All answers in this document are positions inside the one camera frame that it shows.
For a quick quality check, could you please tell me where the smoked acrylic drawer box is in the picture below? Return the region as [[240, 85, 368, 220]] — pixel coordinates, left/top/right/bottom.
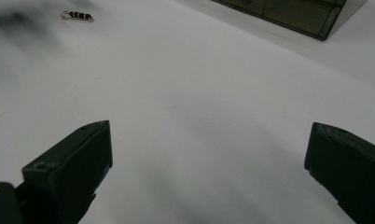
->
[[211, 0, 348, 42]]

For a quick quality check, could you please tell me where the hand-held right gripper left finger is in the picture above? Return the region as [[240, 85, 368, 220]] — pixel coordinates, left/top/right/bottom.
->
[[21, 119, 114, 224]]

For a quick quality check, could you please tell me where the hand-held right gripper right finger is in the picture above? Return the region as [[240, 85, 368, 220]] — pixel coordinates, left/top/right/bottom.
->
[[303, 121, 375, 224]]

